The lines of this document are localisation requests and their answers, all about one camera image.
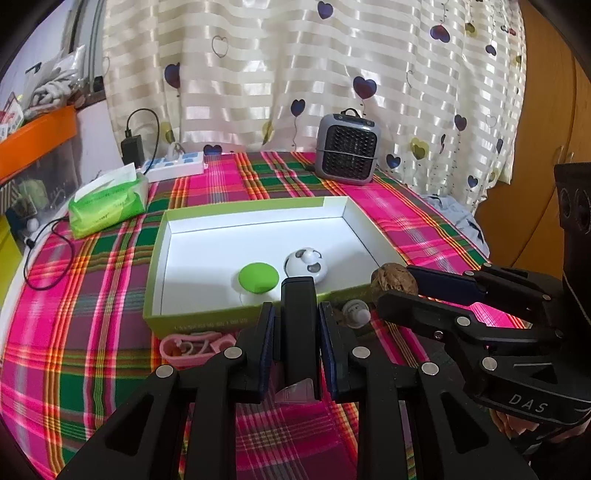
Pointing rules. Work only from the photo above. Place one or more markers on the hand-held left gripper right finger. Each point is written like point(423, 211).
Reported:
point(328, 360)

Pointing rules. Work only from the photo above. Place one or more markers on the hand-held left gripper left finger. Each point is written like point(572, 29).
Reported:
point(266, 360)

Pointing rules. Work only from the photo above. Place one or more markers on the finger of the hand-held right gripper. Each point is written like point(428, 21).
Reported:
point(443, 282)
point(429, 316)

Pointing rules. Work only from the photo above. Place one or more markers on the black rectangular plastic case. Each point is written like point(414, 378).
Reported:
point(300, 323)

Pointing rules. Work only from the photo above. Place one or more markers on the brown walnut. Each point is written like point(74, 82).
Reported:
point(395, 280)

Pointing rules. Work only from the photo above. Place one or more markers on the small white round jar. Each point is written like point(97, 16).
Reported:
point(356, 314)

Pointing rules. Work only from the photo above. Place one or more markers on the green and white cardboard box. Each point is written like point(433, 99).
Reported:
point(258, 235)

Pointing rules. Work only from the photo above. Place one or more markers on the blue grey cloth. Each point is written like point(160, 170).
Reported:
point(455, 214)

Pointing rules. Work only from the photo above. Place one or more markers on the green round disc white base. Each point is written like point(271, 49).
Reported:
point(258, 277)

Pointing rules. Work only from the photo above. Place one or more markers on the pink swirl plastic clip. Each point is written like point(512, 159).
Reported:
point(171, 348)

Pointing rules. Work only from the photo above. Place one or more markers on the white grey spotted ball toy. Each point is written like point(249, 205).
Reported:
point(304, 265)

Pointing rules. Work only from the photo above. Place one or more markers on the grey portable heater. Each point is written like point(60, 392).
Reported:
point(348, 147)

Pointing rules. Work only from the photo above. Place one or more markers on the pink green plaid tablecloth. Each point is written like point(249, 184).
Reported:
point(92, 295)

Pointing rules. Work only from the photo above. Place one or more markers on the wooden wardrobe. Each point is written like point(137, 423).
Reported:
point(549, 115)

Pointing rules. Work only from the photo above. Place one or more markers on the white blue power strip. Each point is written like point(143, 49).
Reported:
point(178, 167)

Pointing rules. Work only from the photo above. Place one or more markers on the green tissue pack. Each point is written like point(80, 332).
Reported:
point(106, 207)

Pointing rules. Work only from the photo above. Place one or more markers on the white plug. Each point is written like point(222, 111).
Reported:
point(176, 150)

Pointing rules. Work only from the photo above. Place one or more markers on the black power adapter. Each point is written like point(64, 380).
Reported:
point(133, 151)

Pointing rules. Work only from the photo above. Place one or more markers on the striped heart print curtain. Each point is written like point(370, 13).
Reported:
point(277, 69)

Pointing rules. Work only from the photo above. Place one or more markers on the small white ball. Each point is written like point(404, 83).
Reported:
point(31, 225)

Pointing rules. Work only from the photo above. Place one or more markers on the yellow box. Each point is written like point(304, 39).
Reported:
point(9, 258)

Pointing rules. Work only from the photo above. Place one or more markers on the clear storage bin orange lid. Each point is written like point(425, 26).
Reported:
point(41, 152)

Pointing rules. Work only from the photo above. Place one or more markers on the printed paper packets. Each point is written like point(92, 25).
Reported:
point(11, 115)

